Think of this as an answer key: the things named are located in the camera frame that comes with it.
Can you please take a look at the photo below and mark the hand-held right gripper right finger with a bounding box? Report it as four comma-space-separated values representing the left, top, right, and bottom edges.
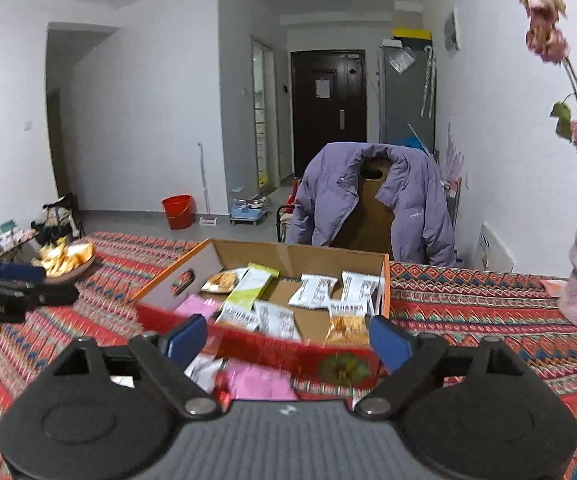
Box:
353, 314, 536, 420

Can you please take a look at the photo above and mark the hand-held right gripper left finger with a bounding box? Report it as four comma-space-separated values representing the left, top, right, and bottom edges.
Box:
51, 313, 222, 420

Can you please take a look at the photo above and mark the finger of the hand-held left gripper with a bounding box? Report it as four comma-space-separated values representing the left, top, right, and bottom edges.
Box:
0, 280, 80, 323
0, 258, 48, 282

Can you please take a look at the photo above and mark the pink snack packet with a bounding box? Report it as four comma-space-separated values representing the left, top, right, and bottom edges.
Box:
227, 360, 297, 402
176, 294, 222, 321

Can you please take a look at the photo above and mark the white printed snack packet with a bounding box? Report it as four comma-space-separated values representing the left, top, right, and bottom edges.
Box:
288, 274, 338, 310
341, 271, 380, 314
186, 355, 225, 394
216, 302, 262, 332
256, 302, 302, 342

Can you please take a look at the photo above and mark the orange cracker snack packet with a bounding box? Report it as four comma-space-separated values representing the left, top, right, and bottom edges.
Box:
201, 270, 247, 294
324, 312, 372, 349

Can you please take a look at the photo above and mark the red cardboard box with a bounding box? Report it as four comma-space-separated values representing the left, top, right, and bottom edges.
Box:
136, 238, 391, 391

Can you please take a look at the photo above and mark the long green snack packet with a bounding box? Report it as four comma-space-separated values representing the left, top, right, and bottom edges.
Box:
226, 262, 280, 311

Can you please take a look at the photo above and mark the cluttered small side table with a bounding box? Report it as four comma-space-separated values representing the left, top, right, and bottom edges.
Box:
0, 222, 39, 262

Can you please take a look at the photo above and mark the plate of fruit peels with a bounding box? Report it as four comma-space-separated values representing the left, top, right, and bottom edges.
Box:
33, 237, 94, 278

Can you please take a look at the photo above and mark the shallow plate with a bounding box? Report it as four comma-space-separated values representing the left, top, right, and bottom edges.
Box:
38, 254, 97, 282

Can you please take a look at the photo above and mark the black folding chair with bag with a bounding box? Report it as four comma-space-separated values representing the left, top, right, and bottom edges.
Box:
31, 192, 87, 247

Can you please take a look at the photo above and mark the brown wooden chair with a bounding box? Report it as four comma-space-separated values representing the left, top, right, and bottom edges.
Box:
328, 157, 400, 253

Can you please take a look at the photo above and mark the red plastic bucket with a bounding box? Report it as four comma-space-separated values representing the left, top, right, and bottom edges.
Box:
162, 195, 194, 231

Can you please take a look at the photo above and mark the white leaning panel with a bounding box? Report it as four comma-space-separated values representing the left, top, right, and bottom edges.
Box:
474, 222, 514, 274

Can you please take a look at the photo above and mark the blue pet feeder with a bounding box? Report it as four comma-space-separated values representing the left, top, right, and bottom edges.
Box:
229, 197, 269, 226

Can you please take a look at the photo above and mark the white mop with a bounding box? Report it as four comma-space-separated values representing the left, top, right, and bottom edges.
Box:
197, 142, 218, 226

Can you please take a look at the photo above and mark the purple puffer jacket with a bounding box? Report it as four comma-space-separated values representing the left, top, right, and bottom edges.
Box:
286, 142, 456, 267

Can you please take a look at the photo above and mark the dark entrance door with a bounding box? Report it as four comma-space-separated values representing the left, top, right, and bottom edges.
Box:
291, 50, 367, 179

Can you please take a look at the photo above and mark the white interior glass door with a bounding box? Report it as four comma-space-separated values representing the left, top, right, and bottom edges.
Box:
251, 36, 282, 197

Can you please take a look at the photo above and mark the grey refrigerator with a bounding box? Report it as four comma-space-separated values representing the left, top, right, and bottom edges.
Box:
379, 42, 437, 149

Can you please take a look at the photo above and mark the white folded umbrella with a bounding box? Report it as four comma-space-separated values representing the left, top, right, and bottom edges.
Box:
421, 45, 438, 119

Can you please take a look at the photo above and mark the clear plastic bag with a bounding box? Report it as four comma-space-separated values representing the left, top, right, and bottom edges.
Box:
388, 46, 416, 74

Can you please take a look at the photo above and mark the yellow box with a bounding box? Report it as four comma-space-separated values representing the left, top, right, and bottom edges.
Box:
392, 26, 433, 41

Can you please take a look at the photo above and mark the dried pink rose bouquet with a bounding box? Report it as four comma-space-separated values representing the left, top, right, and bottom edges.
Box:
519, 0, 577, 167

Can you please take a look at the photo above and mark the white wall panel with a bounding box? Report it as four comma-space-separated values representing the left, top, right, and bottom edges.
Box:
443, 9, 462, 56

